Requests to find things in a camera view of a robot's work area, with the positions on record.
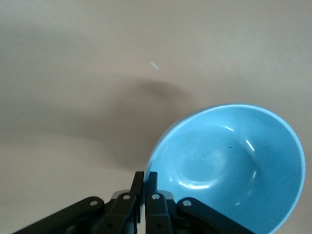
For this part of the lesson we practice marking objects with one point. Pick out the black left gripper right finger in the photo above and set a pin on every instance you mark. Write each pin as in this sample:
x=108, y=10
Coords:
x=158, y=214

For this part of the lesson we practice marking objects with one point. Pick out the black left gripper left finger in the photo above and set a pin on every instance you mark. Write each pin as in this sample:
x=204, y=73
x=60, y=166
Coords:
x=117, y=214

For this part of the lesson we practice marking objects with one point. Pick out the blue ceramic bowl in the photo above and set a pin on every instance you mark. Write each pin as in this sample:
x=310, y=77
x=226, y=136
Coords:
x=231, y=158

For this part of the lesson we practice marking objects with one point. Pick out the brown table cover sheet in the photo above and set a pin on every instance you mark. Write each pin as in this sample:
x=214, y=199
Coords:
x=73, y=73

